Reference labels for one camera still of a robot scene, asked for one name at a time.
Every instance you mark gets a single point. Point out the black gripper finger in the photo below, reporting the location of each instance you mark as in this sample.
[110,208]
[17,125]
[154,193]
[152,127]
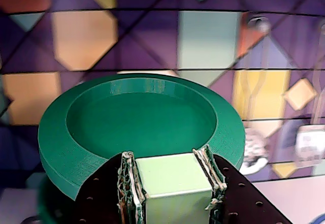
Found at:
[104,196]
[241,198]

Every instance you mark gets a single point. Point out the green round bowl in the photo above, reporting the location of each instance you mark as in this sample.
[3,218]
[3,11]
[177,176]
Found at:
[142,122]

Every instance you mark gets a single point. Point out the black and white patterned object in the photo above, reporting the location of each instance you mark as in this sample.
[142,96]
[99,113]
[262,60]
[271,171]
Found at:
[255,147]

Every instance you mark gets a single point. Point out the white jar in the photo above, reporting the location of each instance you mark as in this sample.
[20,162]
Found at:
[311,140]

